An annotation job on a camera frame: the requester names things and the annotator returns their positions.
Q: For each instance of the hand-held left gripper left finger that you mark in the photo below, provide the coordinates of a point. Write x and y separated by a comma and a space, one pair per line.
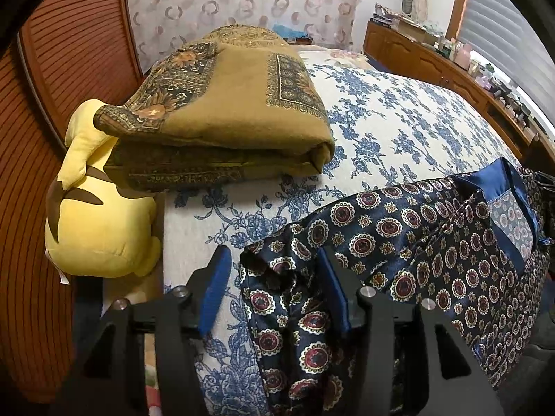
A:
214, 286

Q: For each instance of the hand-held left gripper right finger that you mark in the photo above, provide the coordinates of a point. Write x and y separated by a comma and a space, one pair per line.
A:
334, 290

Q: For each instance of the navy patterned satin shirt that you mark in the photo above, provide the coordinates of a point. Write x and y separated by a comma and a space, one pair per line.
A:
390, 234

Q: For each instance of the yellow plush toy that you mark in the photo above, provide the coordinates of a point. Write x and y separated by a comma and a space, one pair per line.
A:
99, 225

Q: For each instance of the brown patterned folded blanket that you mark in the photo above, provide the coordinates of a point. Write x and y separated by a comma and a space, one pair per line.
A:
225, 108

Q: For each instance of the white blue floral bedspread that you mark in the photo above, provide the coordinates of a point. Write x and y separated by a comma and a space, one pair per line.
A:
390, 117

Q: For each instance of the cream floral quilt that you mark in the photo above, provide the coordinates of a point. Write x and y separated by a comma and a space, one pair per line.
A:
342, 57

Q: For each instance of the wooden sideboard cabinet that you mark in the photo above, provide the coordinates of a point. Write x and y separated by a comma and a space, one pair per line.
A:
416, 56

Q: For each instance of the cardboard box with blue cloth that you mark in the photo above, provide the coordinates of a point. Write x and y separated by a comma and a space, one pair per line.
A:
295, 34

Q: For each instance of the pink bottle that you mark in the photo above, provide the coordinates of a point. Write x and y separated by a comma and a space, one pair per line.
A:
463, 57

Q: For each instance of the flat cardboard box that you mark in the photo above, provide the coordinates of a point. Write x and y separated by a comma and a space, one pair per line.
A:
412, 28

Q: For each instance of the wooden louvered wardrobe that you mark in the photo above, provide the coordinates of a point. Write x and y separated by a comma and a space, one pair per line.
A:
65, 52

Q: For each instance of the pile of books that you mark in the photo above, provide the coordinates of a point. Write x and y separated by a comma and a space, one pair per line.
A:
383, 14

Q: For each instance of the small desk fan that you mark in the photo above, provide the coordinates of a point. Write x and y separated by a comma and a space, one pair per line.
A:
407, 5

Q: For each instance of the wooden window frame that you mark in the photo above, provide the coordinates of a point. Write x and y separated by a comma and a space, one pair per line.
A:
457, 8

